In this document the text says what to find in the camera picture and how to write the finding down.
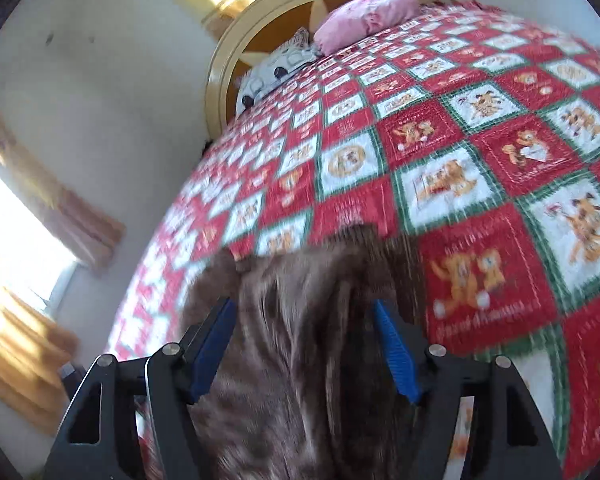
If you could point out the white patterned pillow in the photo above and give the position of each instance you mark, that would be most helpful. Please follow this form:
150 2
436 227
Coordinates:
272 67

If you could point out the yellow wooden headboard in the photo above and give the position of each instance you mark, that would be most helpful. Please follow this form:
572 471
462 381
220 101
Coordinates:
250 50

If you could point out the beige curtain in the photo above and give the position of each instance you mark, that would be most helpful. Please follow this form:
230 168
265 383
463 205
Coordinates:
20 360
45 185

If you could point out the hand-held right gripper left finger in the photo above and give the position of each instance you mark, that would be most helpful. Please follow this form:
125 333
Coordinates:
212 350

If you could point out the window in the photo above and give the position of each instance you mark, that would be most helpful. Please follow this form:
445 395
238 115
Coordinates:
15 240

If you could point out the pink pillow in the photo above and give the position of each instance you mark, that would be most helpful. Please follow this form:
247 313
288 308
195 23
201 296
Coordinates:
362 17

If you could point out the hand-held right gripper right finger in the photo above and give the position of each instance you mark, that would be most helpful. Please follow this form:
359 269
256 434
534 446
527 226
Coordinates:
392 350

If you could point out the red checkered printed blanket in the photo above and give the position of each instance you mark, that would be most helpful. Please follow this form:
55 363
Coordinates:
455 160

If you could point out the brown knit sweater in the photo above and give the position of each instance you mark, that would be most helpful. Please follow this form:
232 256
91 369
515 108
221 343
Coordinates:
305 360

